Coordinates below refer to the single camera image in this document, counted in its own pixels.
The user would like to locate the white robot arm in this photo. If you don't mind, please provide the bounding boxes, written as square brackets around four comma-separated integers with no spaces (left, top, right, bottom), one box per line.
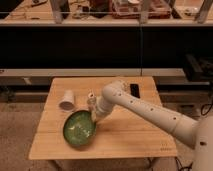
[92,80,213,171]

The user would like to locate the black rectangular remote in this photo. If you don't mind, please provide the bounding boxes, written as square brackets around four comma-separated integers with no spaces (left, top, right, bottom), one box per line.
[130,84,140,98]

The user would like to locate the white paper cup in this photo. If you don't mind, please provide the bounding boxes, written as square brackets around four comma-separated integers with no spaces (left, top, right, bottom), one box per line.
[59,90,75,112]

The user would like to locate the wooden table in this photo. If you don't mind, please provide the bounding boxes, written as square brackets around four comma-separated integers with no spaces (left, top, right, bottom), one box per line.
[29,77,177,160]

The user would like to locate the dark shelf unit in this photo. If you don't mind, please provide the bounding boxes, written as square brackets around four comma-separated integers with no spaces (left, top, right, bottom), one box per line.
[0,0,213,96]

